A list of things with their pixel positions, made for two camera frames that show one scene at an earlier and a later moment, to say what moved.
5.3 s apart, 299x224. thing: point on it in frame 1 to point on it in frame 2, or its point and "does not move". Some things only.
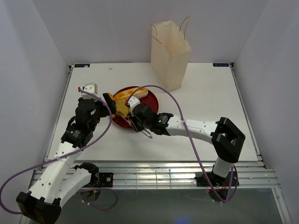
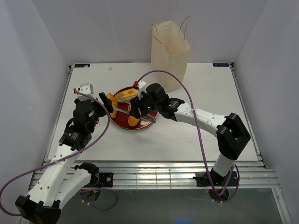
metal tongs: [144, 130] to [146, 117]
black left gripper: [110, 102] does not move
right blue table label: [221, 65] does not move
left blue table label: [81, 66] does not move
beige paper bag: [170, 52] does not move
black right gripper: [133, 118] to [134, 111]
